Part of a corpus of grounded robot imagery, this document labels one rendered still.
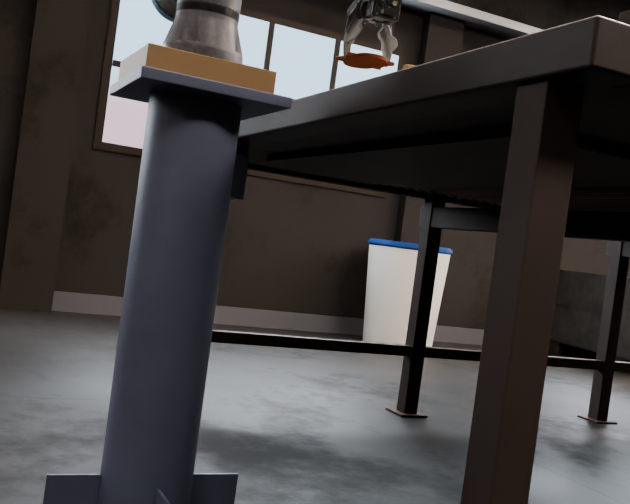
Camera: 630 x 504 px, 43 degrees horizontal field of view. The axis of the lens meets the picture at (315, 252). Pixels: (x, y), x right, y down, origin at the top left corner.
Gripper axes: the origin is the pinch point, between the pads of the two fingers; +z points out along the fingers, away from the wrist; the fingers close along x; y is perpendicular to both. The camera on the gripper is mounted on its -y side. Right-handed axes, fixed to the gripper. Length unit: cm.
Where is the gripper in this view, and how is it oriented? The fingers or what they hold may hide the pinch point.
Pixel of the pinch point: (365, 59)
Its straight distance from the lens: 190.0
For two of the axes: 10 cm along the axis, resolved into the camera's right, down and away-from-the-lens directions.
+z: -1.6, 9.9, 0.7
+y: 3.7, 1.2, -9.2
